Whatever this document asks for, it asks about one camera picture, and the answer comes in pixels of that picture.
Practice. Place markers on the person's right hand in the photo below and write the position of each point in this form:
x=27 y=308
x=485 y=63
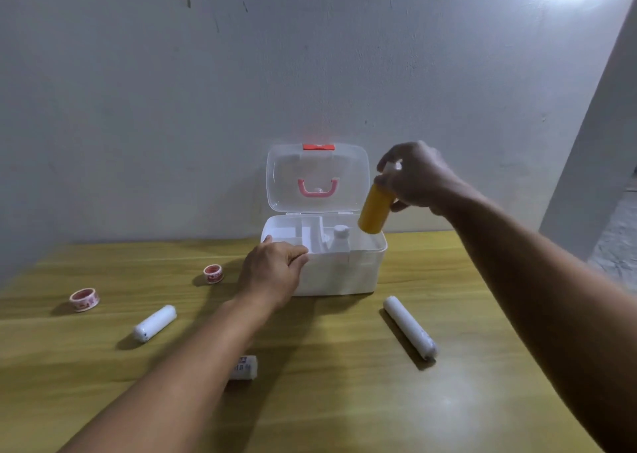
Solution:
x=423 y=179

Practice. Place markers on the person's left hand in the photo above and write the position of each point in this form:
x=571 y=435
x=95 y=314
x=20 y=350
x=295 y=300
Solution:
x=268 y=273

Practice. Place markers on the person's left thumb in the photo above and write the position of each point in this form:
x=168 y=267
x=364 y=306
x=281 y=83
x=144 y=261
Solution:
x=267 y=241

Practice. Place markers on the person's right thumb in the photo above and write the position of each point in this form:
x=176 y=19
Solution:
x=399 y=206

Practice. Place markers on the orange bottle white cap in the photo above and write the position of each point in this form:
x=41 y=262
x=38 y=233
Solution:
x=375 y=211

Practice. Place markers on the white storage box clear lid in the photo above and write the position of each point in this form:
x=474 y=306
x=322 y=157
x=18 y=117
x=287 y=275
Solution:
x=343 y=278

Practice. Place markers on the person's right forearm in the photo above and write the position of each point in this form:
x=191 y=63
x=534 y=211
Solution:
x=537 y=293

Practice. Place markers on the person's left forearm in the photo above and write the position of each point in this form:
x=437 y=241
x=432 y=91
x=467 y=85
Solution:
x=189 y=368

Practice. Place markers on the white inner tray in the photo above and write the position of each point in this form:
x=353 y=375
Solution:
x=311 y=234

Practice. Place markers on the red white tape roll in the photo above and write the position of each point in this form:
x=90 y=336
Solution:
x=84 y=300
x=213 y=274

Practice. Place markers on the white plastic bottle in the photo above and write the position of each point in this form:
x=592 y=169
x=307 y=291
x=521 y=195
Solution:
x=340 y=241

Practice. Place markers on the long white gauze roll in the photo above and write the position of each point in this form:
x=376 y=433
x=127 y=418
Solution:
x=410 y=328

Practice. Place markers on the white gauze roll printed label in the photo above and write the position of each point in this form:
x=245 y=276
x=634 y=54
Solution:
x=246 y=368

